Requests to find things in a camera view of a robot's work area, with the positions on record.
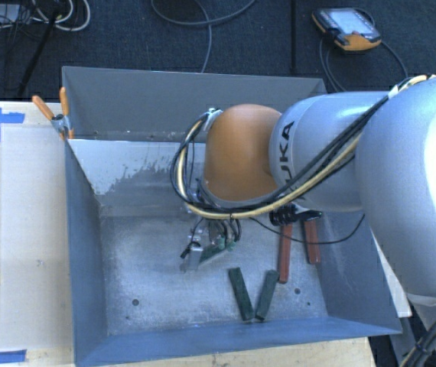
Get dark green flat block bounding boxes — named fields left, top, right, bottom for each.
left=254, top=269, right=281, bottom=321
left=228, top=267, right=256, bottom=323

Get grey metal bin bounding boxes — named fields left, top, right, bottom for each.
left=61, top=66, right=404, bottom=367

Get black cylinder on white bracket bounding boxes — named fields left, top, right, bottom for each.
left=268, top=203, right=324, bottom=228

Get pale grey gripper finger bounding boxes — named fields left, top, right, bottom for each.
left=180, top=245, right=203, bottom=274
left=199, top=244, right=226, bottom=265

